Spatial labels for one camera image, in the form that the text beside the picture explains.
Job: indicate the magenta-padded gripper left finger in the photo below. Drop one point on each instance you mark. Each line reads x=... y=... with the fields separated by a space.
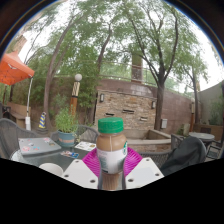
x=80 y=173

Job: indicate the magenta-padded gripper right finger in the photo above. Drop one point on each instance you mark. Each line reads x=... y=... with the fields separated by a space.
x=143 y=171

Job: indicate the green-capped brown drink bottle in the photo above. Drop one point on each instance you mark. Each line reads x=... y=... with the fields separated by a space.
x=111 y=150

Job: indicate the grey mesh chair holding jacket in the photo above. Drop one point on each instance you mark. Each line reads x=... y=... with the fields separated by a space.
x=156 y=158

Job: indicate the blue printed card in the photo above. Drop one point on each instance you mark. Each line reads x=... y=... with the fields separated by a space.
x=69 y=154

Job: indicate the white printed booklet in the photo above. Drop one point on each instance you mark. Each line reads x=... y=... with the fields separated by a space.
x=85 y=146

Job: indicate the white ceramic mug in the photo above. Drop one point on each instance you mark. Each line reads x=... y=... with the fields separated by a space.
x=51 y=168

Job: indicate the black jacket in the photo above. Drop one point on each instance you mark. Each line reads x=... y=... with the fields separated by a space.
x=186 y=153

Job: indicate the grey laptop with stickers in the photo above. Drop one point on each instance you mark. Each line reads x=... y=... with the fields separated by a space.
x=40 y=146

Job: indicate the green plant in blue pot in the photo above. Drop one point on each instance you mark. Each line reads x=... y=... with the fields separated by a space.
x=66 y=123

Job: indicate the blue yellow striped cone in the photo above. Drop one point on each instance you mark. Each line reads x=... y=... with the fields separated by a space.
x=42 y=121

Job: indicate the round dark patio table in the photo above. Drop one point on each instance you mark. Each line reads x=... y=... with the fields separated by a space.
x=201 y=136

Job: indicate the dark-trunked upright tree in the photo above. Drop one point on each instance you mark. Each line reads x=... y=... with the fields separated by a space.
x=160 y=103

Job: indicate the black metal patio chair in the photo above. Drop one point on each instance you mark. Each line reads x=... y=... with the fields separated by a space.
x=215 y=150

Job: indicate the leaning grey-trunked tree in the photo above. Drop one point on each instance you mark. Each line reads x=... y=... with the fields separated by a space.
x=50 y=83

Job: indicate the orange canopy tent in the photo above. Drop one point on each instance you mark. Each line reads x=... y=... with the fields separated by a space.
x=15 y=70

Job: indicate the grey wall utility box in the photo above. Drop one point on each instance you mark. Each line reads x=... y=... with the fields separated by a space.
x=164 y=123

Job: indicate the stone brick fountain wall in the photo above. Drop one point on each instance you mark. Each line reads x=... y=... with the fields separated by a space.
x=133 y=106

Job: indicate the globe-topped lamp post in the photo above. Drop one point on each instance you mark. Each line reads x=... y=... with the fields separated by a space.
x=75 y=93

